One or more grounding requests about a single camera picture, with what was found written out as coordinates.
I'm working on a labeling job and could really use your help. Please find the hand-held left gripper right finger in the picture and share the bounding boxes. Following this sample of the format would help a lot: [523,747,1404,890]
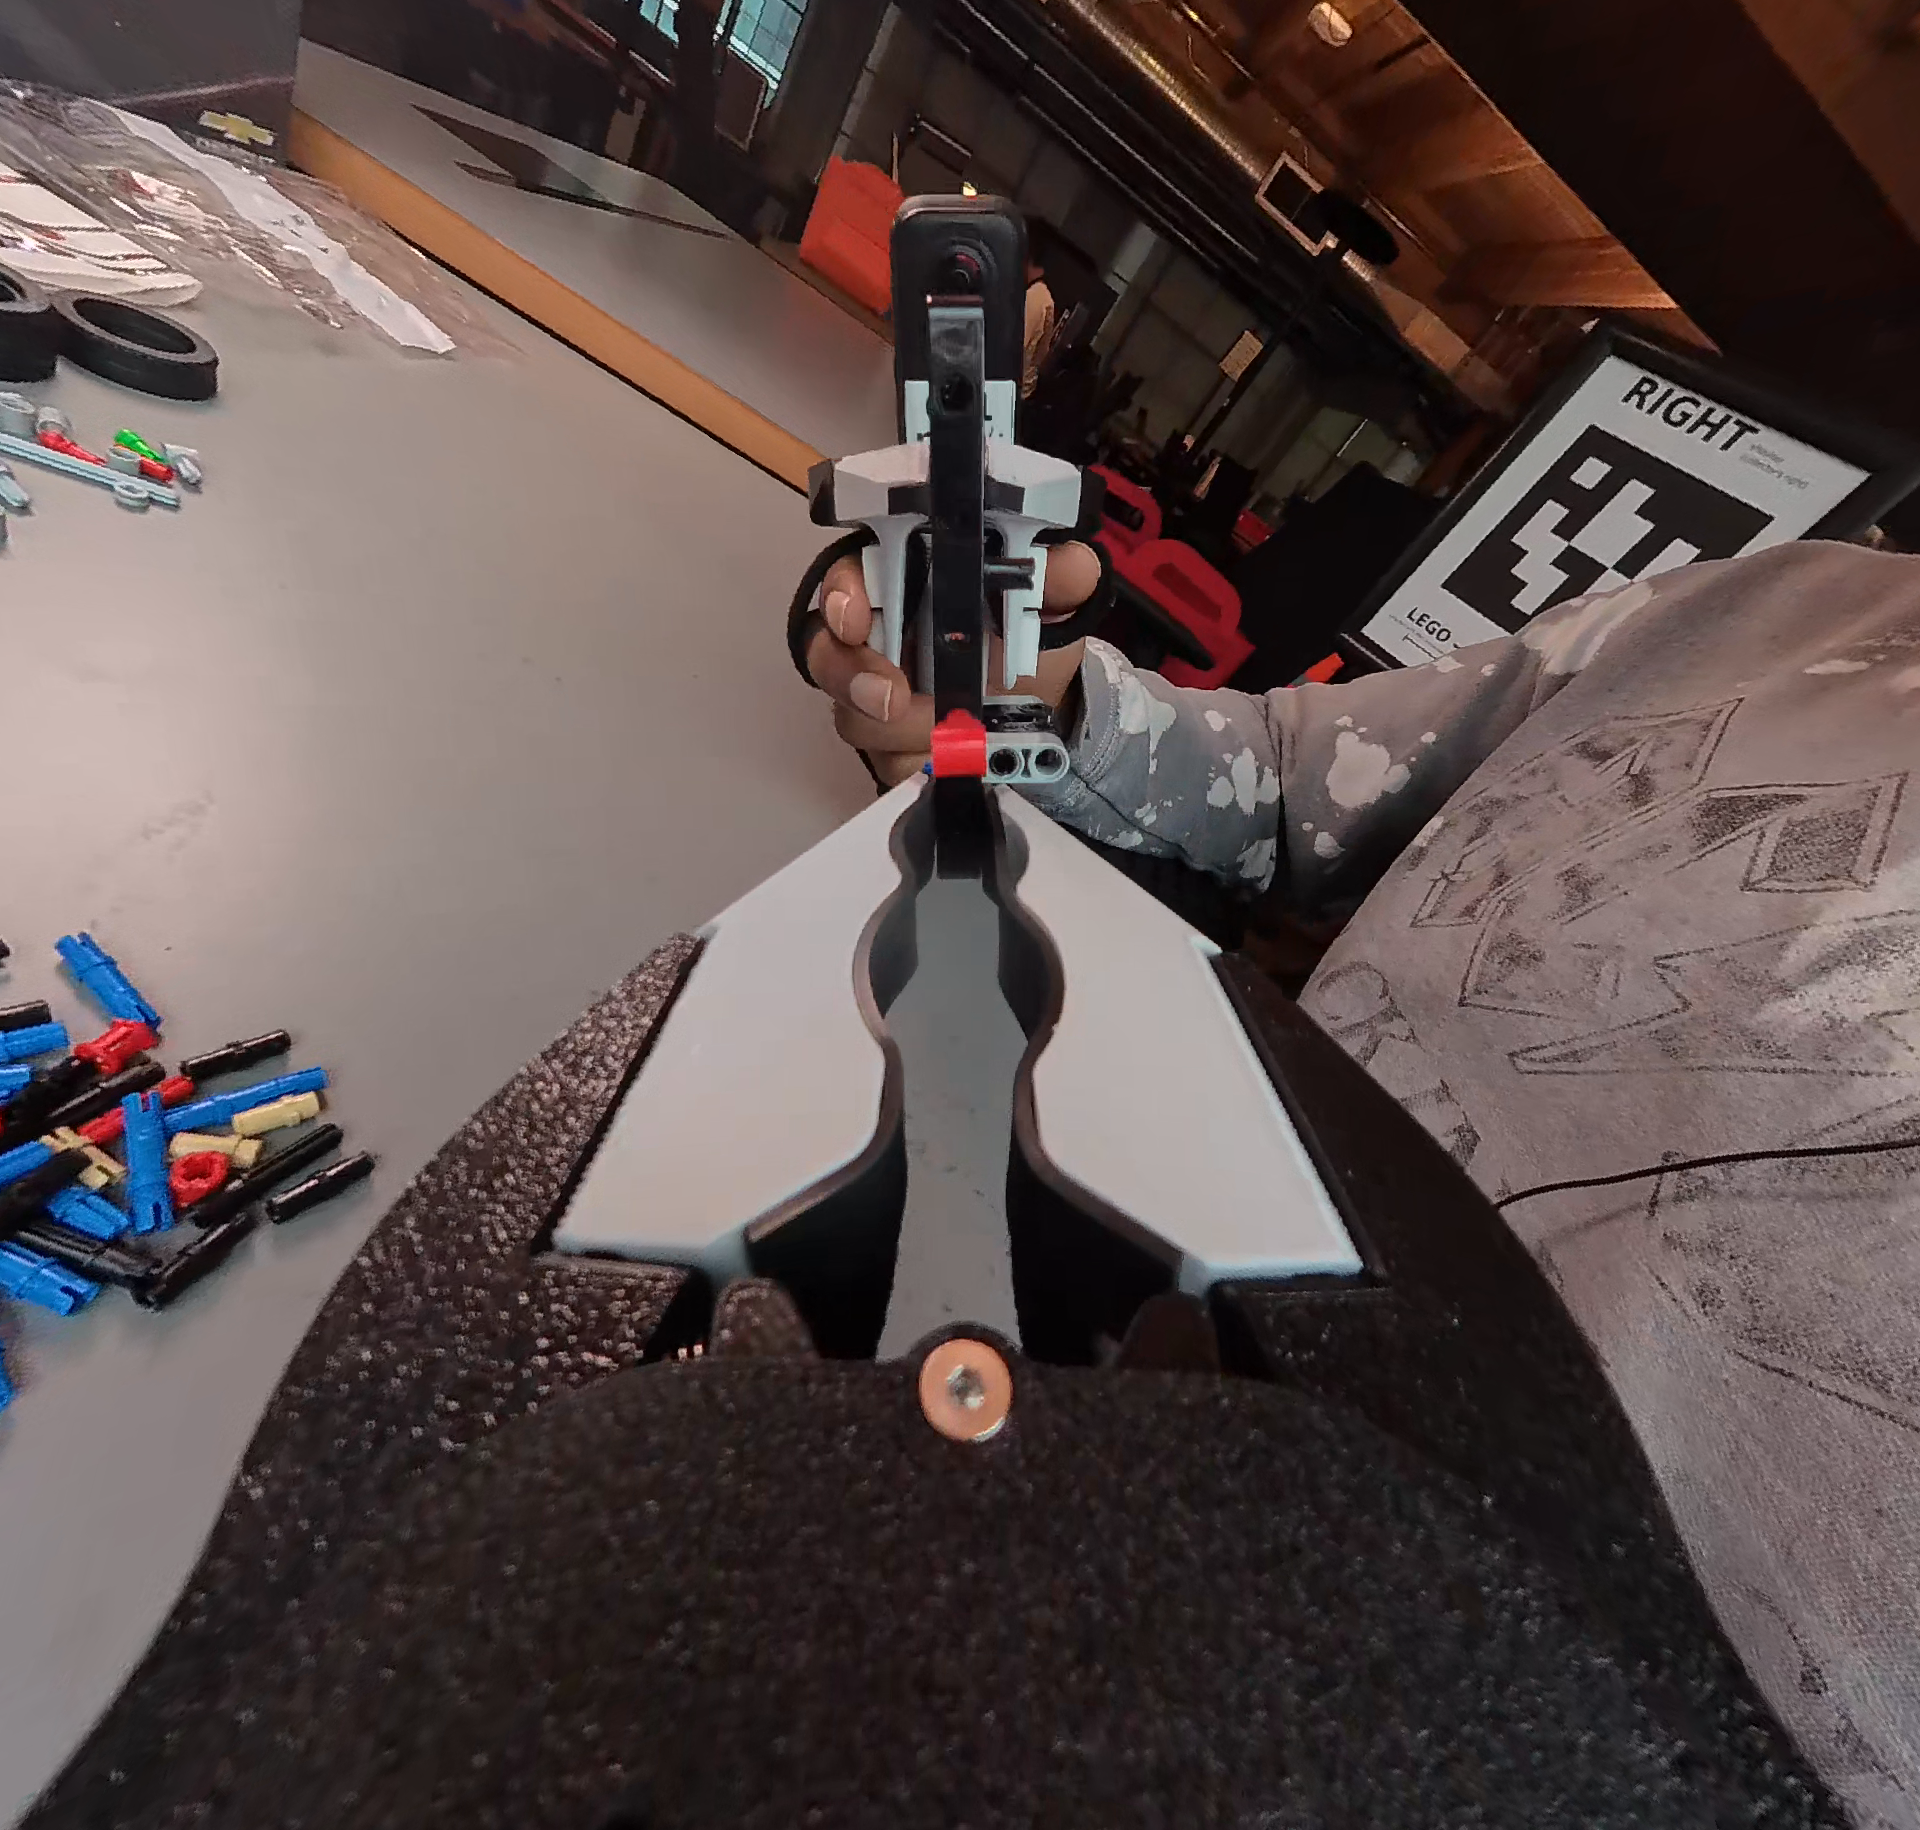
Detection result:
[982,784,1363,1300]

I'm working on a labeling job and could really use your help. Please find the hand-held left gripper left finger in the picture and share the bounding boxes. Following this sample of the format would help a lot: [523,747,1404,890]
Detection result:
[553,786,939,1280]

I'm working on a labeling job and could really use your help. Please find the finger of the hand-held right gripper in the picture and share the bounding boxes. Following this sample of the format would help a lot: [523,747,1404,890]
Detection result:
[982,441,1085,699]
[805,441,936,670]

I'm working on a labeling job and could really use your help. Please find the black toy brick frame assembly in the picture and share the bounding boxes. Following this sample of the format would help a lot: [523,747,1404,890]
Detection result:
[926,296,1069,879]

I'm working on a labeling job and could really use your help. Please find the pile of colourful toy pins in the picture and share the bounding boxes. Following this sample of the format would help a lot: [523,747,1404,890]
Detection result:
[0,930,377,1412]

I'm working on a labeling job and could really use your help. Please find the person's right forearm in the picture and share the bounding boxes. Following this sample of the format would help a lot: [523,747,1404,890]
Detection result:
[1049,630,1518,940]

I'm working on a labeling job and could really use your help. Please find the grey desk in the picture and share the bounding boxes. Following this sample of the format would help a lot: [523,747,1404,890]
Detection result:
[0,81,1060,1830]

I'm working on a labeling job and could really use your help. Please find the person's right hand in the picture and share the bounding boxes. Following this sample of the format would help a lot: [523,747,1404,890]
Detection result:
[814,532,1103,797]

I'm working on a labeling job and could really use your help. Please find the orange plastic object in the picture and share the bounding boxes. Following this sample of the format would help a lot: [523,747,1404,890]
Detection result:
[798,155,902,318]

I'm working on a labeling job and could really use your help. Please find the red plastic object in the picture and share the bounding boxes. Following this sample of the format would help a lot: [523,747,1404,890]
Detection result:
[1085,463,1253,684]

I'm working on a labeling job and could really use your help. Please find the wood-edged grey table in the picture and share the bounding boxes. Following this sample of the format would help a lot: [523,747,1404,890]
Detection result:
[288,35,902,497]

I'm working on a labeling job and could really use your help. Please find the person's grey printed sweatshirt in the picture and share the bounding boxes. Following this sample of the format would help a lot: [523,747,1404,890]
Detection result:
[1290,535,1920,1830]

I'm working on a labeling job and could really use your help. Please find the black-white printed tag board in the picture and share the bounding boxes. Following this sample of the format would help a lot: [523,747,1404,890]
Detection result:
[1338,322,1878,677]

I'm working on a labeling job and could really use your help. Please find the crumpled clear plastic bags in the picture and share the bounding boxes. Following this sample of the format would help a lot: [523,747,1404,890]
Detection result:
[0,77,459,358]

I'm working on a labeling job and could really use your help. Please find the black toy tire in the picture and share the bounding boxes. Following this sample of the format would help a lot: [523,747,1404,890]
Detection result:
[0,262,70,384]
[52,292,222,403]

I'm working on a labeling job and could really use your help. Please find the cluster of mixed small bricks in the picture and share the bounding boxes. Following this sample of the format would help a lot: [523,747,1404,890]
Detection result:
[0,386,208,516]

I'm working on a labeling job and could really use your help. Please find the sticker sheet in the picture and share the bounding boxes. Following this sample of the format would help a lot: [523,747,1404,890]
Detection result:
[0,163,201,309]

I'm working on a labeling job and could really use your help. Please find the thin black cable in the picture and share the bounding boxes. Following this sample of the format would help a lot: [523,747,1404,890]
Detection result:
[1495,1131,1920,1213]

